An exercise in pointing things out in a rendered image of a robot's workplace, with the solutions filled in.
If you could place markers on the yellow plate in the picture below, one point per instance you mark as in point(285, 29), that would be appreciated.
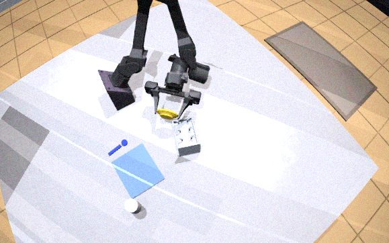
point(167, 114)

